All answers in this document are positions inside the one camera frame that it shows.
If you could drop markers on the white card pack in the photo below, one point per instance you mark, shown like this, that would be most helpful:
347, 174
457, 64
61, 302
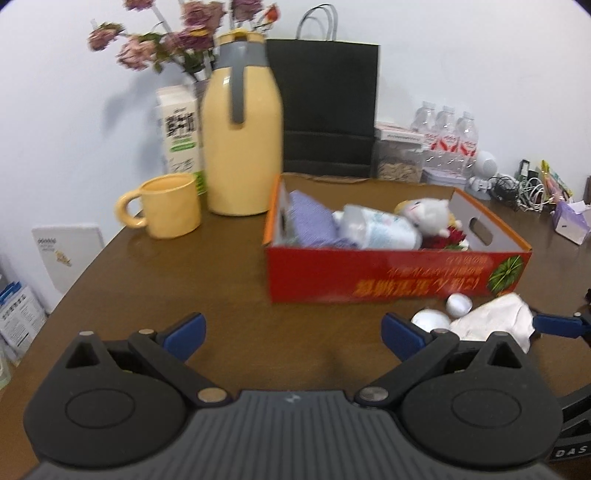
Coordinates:
399, 134

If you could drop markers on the yellow green snack packet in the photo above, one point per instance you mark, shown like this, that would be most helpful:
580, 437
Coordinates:
556, 182

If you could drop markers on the white printed tin box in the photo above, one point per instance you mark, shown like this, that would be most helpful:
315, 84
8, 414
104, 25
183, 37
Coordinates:
443, 175

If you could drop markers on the purple tissue pack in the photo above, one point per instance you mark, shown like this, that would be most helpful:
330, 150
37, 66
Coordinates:
570, 221

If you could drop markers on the red orange cardboard box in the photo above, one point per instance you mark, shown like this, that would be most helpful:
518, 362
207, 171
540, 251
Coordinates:
323, 277

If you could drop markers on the small white round lid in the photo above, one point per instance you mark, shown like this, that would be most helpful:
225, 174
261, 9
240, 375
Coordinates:
459, 304

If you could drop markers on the clear plastic bottle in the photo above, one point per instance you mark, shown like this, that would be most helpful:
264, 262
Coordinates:
388, 230

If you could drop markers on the white cloth glove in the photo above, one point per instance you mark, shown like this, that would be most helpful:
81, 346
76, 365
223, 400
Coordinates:
498, 318

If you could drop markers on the white yellow plush toy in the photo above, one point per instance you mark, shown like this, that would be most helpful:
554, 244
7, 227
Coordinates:
429, 212

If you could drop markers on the clear seed container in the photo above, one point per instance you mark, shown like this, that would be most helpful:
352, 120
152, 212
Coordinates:
397, 168

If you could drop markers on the black paper bag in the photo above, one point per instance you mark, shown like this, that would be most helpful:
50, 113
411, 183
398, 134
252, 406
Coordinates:
323, 92

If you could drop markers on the clear water bottle red label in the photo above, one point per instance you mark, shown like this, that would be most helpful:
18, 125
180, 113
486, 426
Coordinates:
445, 129
422, 122
467, 138

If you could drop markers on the blue white carton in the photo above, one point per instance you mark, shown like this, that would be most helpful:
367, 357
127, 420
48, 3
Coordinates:
21, 318

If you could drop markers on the yellow thermos jug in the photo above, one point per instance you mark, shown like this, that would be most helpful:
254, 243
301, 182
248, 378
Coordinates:
244, 152

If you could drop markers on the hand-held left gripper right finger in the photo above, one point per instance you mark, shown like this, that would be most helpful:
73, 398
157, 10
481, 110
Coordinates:
401, 339

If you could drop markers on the black green small device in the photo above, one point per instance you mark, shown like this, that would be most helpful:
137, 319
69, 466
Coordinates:
524, 170

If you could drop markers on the dried pink flower bouquet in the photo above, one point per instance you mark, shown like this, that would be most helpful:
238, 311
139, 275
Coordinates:
194, 39

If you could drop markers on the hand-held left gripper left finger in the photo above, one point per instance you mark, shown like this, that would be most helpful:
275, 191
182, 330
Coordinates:
187, 332

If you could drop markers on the glass vase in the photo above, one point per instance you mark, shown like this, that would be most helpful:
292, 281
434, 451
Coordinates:
201, 87

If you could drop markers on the white threaded bottle cap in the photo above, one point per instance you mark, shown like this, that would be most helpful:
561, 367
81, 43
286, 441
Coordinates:
429, 319

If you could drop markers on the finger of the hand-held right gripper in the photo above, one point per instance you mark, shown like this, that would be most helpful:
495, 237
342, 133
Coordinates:
558, 325

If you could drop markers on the yellow ceramic mug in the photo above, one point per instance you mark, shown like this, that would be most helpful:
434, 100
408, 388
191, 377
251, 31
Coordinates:
171, 207

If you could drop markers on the white robot toy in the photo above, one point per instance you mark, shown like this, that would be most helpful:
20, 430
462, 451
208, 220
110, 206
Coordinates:
485, 164

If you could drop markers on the white booklet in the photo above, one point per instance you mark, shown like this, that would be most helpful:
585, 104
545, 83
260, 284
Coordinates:
69, 258

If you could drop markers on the white green milk carton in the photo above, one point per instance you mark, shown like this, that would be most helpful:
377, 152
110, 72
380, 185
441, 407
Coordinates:
178, 134

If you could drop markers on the purple knitted cloth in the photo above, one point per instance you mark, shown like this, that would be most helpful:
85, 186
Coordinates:
314, 221

